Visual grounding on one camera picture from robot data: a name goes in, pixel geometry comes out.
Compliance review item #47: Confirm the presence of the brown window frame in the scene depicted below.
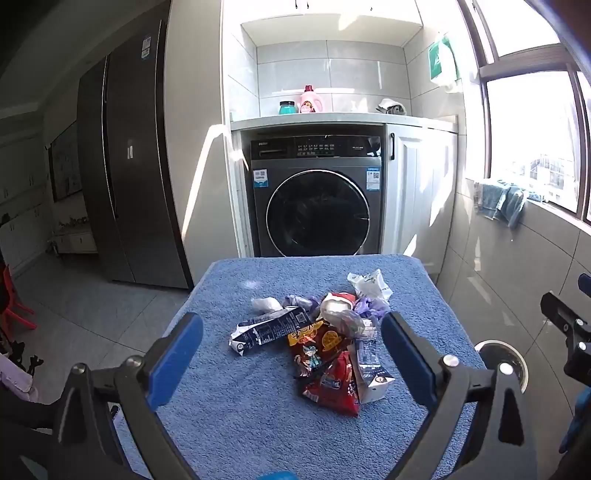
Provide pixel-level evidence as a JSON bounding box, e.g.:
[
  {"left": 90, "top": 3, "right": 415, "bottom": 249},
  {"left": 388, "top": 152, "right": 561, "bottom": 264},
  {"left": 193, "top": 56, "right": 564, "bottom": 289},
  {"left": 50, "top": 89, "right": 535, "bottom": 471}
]
[{"left": 457, "top": 0, "right": 591, "bottom": 227}]

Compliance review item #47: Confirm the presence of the orange snack packet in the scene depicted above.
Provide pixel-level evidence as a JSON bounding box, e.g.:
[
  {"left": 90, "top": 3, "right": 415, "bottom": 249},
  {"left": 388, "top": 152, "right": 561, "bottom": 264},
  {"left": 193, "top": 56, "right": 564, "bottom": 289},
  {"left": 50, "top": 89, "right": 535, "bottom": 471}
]
[{"left": 287, "top": 318, "right": 354, "bottom": 379}]

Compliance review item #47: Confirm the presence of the green and white bag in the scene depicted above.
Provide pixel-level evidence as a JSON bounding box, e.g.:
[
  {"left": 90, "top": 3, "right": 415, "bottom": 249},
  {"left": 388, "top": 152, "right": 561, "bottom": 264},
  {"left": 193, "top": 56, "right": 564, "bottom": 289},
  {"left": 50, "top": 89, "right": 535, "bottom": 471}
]
[{"left": 427, "top": 34, "right": 462, "bottom": 93}]

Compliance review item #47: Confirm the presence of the white wall cabinet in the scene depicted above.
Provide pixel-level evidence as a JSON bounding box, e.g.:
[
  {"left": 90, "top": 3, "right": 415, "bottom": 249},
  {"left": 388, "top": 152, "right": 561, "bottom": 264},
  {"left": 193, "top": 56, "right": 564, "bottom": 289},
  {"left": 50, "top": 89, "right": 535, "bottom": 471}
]
[{"left": 222, "top": 0, "right": 426, "bottom": 47}]

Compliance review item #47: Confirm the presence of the white countertop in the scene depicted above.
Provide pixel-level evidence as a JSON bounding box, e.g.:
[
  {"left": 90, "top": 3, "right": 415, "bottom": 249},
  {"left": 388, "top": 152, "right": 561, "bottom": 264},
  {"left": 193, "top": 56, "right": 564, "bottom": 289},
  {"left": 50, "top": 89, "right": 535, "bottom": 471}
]
[{"left": 230, "top": 112, "right": 459, "bottom": 134}]

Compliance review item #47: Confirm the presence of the dark cloth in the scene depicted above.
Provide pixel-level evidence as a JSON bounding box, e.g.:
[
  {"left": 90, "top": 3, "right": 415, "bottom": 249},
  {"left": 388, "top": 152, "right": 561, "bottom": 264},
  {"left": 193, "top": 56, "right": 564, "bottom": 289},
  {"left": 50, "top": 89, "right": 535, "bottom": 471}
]
[{"left": 0, "top": 385, "right": 63, "bottom": 480}]

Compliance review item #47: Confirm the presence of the grey front-load washing machine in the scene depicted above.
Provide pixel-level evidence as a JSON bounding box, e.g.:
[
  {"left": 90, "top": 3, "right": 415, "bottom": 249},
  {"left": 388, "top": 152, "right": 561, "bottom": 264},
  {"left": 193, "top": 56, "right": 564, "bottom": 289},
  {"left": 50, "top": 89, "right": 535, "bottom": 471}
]
[{"left": 250, "top": 135, "right": 385, "bottom": 258}]

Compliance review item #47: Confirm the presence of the blue towel-covered table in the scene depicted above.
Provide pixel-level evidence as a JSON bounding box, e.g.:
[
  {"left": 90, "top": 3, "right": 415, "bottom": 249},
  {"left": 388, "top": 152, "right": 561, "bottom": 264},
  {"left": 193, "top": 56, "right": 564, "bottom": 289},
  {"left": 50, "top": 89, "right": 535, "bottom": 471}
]
[{"left": 111, "top": 253, "right": 490, "bottom": 480}]

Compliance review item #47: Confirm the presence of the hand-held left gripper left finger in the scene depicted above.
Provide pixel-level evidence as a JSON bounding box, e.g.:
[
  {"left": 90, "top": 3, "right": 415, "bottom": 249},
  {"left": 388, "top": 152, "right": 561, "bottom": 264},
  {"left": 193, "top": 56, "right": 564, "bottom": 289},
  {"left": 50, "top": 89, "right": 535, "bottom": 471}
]
[{"left": 53, "top": 312, "right": 204, "bottom": 480}]

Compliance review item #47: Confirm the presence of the clear red printed wrapper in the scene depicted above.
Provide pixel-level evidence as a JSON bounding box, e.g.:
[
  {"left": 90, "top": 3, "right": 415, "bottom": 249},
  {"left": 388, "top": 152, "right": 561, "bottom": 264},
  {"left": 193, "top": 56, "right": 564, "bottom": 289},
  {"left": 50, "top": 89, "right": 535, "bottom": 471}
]
[{"left": 320, "top": 292, "right": 365, "bottom": 335}]

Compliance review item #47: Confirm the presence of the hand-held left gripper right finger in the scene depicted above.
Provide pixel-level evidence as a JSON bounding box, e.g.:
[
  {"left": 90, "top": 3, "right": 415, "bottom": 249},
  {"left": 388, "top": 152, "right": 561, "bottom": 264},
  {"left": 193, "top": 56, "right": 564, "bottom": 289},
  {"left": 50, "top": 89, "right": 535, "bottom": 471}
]
[{"left": 381, "top": 311, "right": 539, "bottom": 480}]

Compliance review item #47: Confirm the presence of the white base cabinet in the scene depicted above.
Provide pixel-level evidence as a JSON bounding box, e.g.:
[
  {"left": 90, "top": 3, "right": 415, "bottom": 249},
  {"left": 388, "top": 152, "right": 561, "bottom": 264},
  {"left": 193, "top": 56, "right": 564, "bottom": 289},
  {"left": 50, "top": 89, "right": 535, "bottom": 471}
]
[{"left": 383, "top": 124, "right": 460, "bottom": 278}]

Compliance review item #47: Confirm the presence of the pale purple plastic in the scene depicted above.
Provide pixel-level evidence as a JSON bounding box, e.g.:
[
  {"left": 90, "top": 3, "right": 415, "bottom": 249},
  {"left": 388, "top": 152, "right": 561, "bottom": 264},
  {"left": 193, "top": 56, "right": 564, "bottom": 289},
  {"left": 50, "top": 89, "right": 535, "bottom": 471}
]
[{"left": 353, "top": 295, "right": 391, "bottom": 324}]

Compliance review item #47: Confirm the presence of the white round trash bin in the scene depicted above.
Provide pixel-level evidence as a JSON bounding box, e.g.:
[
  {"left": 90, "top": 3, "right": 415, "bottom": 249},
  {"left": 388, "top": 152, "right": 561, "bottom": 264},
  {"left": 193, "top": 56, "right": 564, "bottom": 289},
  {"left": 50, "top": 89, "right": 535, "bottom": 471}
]
[{"left": 475, "top": 340, "right": 528, "bottom": 393}]

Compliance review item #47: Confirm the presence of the red plastic chair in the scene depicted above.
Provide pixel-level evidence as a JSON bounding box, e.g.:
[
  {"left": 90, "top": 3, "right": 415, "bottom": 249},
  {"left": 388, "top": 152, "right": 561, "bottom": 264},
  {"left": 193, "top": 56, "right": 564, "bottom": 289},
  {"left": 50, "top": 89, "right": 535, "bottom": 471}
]
[{"left": 2, "top": 265, "right": 38, "bottom": 330}]

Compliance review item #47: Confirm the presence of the dark grey refrigerator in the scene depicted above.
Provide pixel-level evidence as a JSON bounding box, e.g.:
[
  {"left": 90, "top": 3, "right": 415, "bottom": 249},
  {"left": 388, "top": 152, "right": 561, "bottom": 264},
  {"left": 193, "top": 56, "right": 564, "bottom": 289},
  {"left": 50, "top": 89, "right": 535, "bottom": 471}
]
[{"left": 76, "top": 18, "right": 194, "bottom": 291}]

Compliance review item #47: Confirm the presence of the pink cloth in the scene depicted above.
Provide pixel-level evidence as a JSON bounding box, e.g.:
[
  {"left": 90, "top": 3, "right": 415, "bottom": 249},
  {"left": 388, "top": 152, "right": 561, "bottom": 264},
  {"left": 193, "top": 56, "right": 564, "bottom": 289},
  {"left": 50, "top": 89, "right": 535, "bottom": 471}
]
[{"left": 0, "top": 353, "right": 40, "bottom": 404}]

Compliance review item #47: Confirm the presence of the white wrapper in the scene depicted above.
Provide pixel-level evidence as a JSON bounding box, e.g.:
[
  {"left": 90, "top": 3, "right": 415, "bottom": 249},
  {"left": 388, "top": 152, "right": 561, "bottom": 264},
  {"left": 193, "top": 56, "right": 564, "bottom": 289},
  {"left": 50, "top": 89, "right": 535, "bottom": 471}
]
[{"left": 347, "top": 268, "right": 393, "bottom": 301}]

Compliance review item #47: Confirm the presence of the blue hanging towel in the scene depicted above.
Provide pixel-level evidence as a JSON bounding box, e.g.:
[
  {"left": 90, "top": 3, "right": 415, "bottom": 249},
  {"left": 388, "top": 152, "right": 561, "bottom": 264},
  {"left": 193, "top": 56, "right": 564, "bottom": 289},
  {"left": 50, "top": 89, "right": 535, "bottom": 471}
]
[{"left": 475, "top": 181, "right": 527, "bottom": 229}]

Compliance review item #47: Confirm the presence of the pink detergent bottle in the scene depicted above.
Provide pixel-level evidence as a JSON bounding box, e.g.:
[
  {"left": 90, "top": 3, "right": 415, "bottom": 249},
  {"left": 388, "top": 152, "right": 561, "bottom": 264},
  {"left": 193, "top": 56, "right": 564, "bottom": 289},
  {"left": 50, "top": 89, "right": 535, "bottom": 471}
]
[{"left": 299, "top": 85, "right": 319, "bottom": 114}]

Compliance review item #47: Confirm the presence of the white plastic bag wad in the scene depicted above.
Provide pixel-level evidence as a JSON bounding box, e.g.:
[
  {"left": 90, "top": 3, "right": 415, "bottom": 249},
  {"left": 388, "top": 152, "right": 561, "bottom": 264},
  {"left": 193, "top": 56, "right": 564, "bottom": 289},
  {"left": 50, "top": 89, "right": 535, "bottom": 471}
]
[{"left": 250, "top": 296, "right": 283, "bottom": 315}]

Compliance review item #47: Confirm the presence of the white and blue carton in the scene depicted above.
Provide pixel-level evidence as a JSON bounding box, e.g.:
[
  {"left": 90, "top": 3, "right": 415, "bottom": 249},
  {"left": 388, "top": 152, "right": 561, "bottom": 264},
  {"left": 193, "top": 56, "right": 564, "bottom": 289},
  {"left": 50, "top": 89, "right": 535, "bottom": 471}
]
[{"left": 348, "top": 318, "right": 396, "bottom": 404}]

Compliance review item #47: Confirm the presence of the person's right forearm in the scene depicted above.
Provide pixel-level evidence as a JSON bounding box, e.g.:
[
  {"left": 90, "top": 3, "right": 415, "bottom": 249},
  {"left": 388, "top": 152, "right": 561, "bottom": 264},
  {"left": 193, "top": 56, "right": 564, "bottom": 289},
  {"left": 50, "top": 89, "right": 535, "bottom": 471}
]
[{"left": 560, "top": 387, "right": 591, "bottom": 455}]

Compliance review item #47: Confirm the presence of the black and white carton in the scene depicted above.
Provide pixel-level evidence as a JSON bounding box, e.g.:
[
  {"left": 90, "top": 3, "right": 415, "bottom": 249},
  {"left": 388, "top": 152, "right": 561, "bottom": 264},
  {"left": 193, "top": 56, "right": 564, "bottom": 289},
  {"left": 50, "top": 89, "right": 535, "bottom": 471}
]
[{"left": 229, "top": 307, "right": 315, "bottom": 357}]

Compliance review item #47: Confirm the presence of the red snack packet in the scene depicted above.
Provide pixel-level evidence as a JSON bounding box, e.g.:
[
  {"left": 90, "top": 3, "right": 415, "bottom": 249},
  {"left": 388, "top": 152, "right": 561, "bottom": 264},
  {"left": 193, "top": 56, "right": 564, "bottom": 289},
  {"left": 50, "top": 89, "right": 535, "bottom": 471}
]
[{"left": 302, "top": 351, "right": 362, "bottom": 417}]

